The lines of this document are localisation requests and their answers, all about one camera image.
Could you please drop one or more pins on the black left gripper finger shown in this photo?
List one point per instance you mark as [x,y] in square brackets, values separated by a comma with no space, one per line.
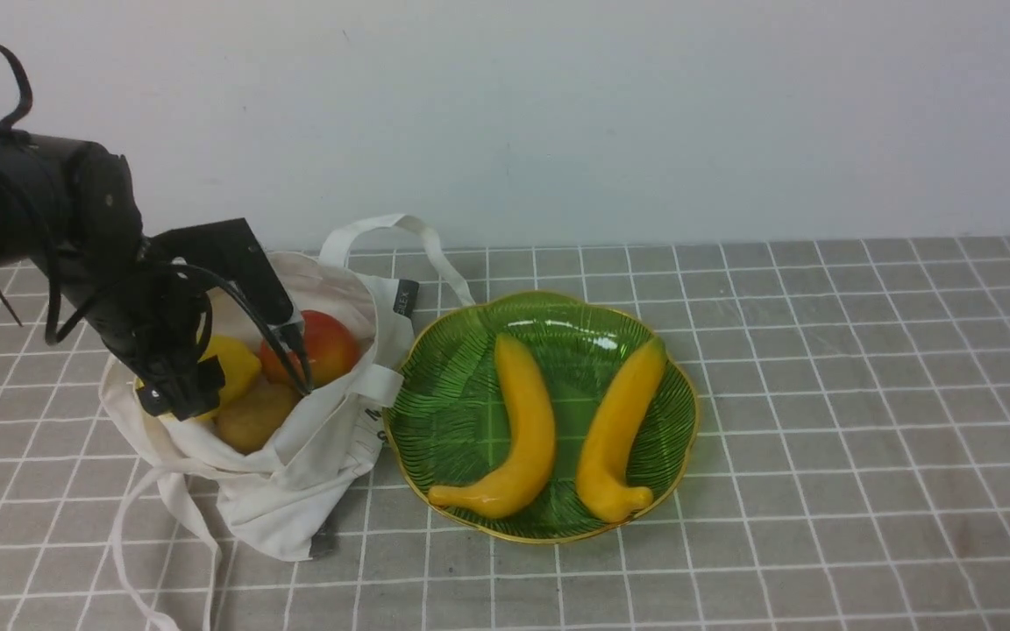
[292,355]

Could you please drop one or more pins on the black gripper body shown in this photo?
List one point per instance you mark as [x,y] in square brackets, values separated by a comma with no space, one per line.
[158,301]

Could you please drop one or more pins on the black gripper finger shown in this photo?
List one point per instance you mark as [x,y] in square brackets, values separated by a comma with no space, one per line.
[179,385]

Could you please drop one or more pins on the yellow lemon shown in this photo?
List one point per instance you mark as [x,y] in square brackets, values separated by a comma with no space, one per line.
[241,369]

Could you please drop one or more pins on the white cloth tote bag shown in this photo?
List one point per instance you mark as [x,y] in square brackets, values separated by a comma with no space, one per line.
[278,498]

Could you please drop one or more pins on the yellow banana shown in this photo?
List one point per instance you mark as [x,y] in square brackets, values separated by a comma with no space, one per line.
[528,467]
[601,479]

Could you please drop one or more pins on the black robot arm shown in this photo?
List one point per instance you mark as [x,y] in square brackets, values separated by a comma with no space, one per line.
[68,207]

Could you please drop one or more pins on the brown kiwi fruit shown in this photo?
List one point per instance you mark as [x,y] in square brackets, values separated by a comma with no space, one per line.
[249,422]

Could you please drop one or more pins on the red orange apple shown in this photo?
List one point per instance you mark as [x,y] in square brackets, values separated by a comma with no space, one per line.
[330,348]

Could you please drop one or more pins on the green glass leaf plate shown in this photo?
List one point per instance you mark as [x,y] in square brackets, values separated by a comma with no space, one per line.
[448,425]

